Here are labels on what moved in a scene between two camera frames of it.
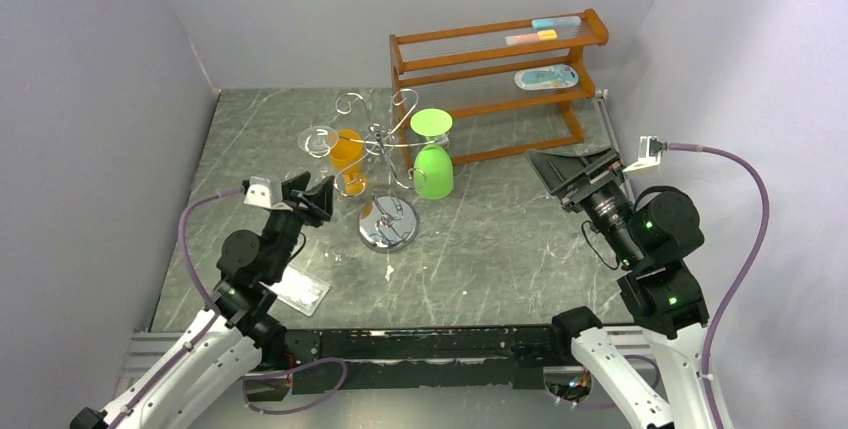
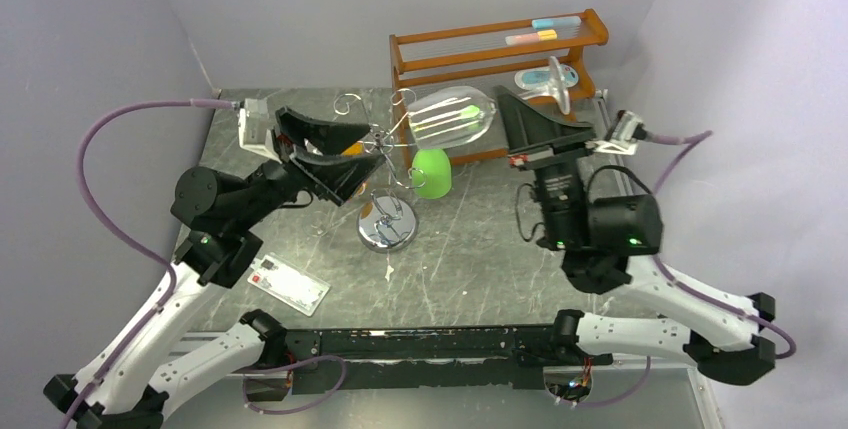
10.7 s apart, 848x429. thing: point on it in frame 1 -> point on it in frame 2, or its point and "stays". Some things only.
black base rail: [375, 360] stays
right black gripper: [585, 179] -> [549, 151]
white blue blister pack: [546, 77] stays
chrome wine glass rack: [388, 223] stays
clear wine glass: [338, 252] -> [449, 117]
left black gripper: [319, 198] -> [339, 179]
